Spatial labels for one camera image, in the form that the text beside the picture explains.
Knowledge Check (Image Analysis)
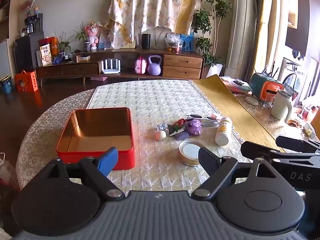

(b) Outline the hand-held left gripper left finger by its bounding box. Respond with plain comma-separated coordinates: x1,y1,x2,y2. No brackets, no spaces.
47,147,126,202

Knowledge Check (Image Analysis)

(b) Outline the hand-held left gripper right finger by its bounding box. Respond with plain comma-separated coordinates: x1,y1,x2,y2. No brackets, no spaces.
191,147,275,202

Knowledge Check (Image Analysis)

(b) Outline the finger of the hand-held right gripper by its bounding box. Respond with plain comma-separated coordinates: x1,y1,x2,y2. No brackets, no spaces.
276,136,320,153
241,141,320,162

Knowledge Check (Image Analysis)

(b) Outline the white bottle yellow label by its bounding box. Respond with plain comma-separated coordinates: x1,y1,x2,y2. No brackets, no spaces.
214,117,233,147

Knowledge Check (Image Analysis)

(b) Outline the red tin box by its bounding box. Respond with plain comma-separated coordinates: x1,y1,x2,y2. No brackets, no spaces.
56,107,135,170

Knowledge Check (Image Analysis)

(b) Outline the purple toy figure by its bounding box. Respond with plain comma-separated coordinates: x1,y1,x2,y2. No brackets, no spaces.
185,119,203,136

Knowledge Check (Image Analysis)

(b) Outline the black round lid cup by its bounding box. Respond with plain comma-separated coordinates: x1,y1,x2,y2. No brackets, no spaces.
186,114,220,127

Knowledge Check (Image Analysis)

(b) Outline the small clear bottle black cap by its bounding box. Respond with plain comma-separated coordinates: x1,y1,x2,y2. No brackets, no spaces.
157,123,186,137

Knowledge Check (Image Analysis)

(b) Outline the clear glass cup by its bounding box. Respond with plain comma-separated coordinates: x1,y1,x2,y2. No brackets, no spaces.
262,92,274,109

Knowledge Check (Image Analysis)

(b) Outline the golden table mat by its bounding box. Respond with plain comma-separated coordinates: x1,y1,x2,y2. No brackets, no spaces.
194,74,285,153

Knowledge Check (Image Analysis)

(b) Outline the washing machine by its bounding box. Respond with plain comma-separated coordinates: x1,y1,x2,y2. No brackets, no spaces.
281,57,313,105

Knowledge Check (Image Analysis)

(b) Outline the stack of books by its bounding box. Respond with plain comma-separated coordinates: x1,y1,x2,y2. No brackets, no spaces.
221,76,253,94

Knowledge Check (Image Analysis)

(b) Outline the green orange utensil box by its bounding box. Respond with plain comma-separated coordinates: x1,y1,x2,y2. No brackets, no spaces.
249,73,285,107

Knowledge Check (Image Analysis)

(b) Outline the gold lace tablecloth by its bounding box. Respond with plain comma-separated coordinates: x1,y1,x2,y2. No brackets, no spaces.
15,88,320,190

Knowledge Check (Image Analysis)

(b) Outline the white router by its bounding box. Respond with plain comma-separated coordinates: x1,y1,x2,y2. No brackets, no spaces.
101,58,122,74

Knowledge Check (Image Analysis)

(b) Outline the wooden TV cabinet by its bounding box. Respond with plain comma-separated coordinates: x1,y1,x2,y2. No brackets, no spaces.
35,49,205,85

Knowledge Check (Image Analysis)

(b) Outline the pink toy case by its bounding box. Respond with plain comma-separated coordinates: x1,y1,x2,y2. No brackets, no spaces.
134,56,147,74

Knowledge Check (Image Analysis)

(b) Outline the clear bottle red cap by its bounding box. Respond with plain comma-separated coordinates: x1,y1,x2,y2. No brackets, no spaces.
0,152,19,190

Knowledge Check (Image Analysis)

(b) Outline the purple kettlebell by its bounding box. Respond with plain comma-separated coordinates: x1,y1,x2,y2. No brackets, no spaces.
147,54,162,76

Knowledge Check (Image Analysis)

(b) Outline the orange gift box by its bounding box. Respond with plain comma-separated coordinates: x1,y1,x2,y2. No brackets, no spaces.
14,70,39,93

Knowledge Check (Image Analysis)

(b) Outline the orchid plant striped pot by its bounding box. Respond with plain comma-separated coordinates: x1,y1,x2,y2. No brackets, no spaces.
74,21,92,52

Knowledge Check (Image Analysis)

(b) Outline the blue picture card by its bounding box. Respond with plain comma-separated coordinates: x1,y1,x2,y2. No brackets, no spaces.
180,33,194,52

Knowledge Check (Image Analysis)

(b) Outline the white standing air conditioner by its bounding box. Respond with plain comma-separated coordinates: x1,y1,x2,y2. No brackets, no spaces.
225,0,263,78

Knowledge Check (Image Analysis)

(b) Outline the plastic bag of fruit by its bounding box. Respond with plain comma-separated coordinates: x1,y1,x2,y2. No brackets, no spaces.
164,34,182,53

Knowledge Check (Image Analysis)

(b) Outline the white snack bag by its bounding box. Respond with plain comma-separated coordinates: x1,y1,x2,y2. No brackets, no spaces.
40,44,53,66

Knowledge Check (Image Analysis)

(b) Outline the small potted plant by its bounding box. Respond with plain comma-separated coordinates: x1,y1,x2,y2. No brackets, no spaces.
55,31,73,58

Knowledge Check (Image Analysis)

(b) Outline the black cylinder speaker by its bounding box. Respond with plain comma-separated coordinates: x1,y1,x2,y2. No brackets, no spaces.
141,33,151,49

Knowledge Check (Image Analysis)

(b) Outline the pink plush doll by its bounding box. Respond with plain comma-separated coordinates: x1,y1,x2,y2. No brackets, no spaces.
84,21,102,50

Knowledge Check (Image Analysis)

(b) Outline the teal bucket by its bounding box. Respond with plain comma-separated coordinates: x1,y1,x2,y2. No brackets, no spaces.
0,76,13,94

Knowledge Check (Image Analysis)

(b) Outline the yellow curtain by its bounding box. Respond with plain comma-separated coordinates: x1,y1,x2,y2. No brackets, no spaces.
257,0,275,68

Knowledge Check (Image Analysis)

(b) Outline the red gift bag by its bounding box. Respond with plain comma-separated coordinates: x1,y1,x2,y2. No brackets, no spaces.
39,37,59,55

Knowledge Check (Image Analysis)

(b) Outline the black fridge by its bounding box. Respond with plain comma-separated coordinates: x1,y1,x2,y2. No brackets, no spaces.
14,31,45,73

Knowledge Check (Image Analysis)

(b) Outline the tall green plant white pot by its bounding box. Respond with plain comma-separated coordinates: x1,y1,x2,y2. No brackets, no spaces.
191,0,232,78

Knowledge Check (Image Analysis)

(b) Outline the black coffee machine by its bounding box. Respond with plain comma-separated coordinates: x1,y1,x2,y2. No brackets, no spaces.
24,14,43,34

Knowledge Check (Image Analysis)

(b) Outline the floral cloth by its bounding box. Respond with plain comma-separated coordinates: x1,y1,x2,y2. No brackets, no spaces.
105,0,203,49

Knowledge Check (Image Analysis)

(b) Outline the vase with pink flowers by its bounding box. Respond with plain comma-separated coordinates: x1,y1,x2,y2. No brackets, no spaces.
20,0,42,18

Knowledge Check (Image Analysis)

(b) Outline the white jug with handle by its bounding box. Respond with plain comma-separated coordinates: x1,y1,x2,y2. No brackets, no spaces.
271,89,293,123

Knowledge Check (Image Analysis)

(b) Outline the tall wall cabinet unit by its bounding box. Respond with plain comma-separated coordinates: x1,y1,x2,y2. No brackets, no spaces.
0,0,14,43

